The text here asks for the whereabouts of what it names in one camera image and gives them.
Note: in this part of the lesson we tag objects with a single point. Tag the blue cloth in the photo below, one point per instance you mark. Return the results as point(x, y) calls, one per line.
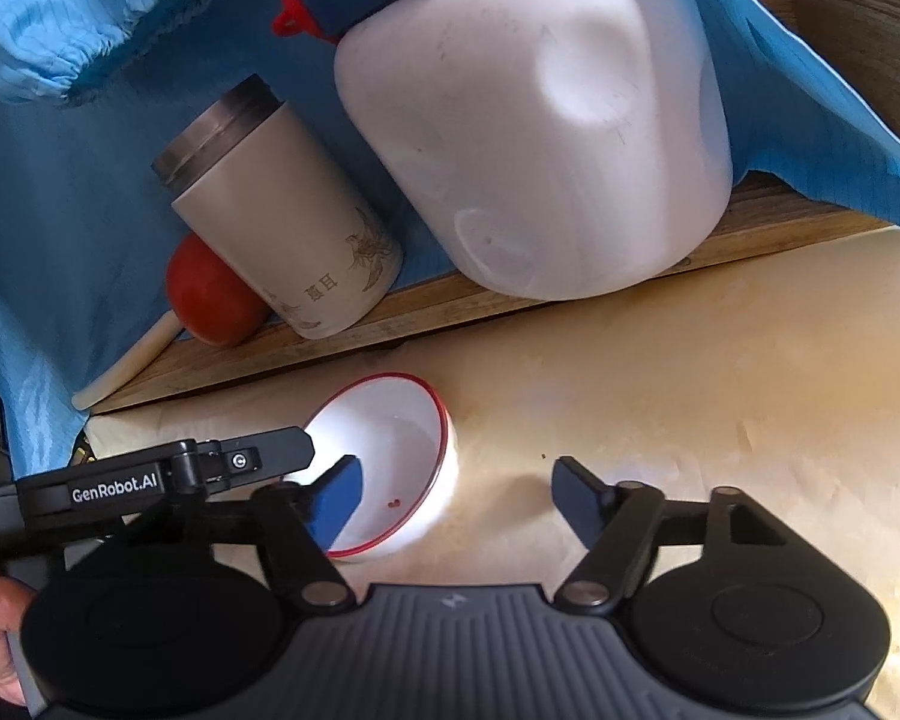
point(92, 90)

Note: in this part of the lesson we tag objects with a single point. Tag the white rolling stick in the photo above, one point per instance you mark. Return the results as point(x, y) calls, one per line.
point(131, 364)

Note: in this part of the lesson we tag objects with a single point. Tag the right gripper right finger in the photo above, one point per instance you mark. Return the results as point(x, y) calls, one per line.
point(616, 524)

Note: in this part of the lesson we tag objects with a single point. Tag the wooden tray shelf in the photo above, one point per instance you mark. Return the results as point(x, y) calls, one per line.
point(858, 39)

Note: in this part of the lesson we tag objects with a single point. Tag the cream paper table cover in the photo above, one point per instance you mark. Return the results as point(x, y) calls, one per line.
point(780, 376)

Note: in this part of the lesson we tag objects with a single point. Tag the red tomato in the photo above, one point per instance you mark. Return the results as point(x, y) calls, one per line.
point(213, 303)

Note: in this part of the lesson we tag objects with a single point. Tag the white jug blue lid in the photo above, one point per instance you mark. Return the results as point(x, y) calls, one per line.
point(557, 149)

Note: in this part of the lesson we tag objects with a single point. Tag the white cylindrical thermos cup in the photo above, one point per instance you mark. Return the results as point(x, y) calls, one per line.
point(252, 181)

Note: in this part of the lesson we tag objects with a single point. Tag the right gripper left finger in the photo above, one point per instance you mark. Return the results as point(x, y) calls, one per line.
point(294, 527)

